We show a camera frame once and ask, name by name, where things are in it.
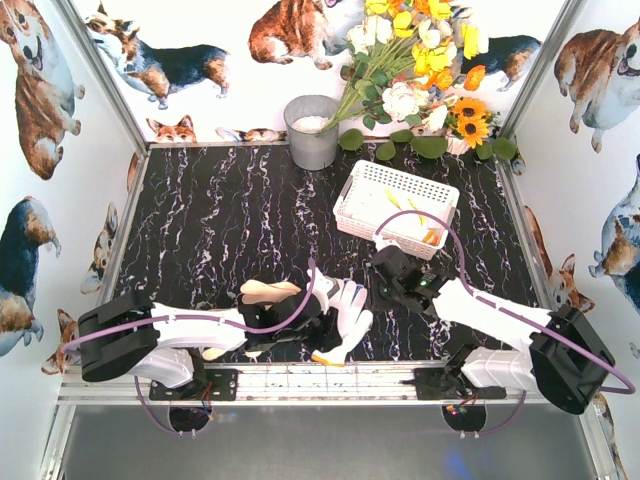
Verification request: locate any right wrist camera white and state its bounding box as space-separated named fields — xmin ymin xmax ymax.
xmin=374 ymin=236 xmax=399 ymax=251

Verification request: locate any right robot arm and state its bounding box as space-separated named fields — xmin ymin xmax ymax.
xmin=369 ymin=246 xmax=615 ymax=415

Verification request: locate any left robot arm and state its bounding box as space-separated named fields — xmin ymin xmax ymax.
xmin=73 ymin=291 xmax=342 ymax=388

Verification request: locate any purple cable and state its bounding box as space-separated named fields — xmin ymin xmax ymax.
xmin=62 ymin=258 xmax=317 ymax=436
xmin=373 ymin=209 xmax=636 ymax=436

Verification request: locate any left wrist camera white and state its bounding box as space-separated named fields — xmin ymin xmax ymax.
xmin=311 ymin=270 xmax=344 ymax=310

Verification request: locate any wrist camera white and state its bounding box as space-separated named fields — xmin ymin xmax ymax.
xmin=311 ymin=270 xmax=344 ymax=310
xmin=374 ymin=236 xmax=399 ymax=251

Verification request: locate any yellow dotted knit glove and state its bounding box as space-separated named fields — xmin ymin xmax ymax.
xmin=344 ymin=188 xmax=422 ymax=227

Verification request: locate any white plastic storage basket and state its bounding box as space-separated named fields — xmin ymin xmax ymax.
xmin=333 ymin=160 xmax=460 ymax=260

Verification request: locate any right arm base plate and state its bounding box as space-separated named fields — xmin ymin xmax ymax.
xmin=411 ymin=368 xmax=507 ymax=400

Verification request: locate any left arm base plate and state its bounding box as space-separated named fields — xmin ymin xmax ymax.
xmin=149 ymin=369 xmax=239 ymax=401

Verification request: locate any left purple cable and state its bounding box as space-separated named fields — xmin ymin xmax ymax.
xmin=62 ymin=258 xmax=317 ymax=436

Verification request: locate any grey metal bucket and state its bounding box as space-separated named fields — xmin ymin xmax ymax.
xmin=283 ymin=95 xmax=339 ymax=171

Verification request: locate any artificial flower bouquet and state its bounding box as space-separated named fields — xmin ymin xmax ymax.
xmin=323 ymin=1 xmax=489 ymax=131

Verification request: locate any cream leather glove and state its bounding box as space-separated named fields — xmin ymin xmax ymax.
xmin=201 ymin=348 xmax=263 ymax=361
xmin=240 ymin=279 xmax=301 ymax=305

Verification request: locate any white knit glove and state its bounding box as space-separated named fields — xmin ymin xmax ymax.
xmin=393 ymin=216 xmax=443 ymax=246
xmin=312 ymin=279 xmax=373 ymax=367

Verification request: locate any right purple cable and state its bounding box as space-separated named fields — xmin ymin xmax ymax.
xmin=373 ymin=209 xmax=636 ymax=436

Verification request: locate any cream leather glove front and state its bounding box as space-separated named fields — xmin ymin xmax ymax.
xmin=201 ymin=348 xmax=263 ymax=361

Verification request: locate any cream leather glove rear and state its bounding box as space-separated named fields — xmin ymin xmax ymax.
xmin=240 ymin=279 xmax=301 ymax=305

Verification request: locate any sunflower pot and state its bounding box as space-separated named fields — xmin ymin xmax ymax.
xmin=444 ymin=97 xmax=501 ymax=155

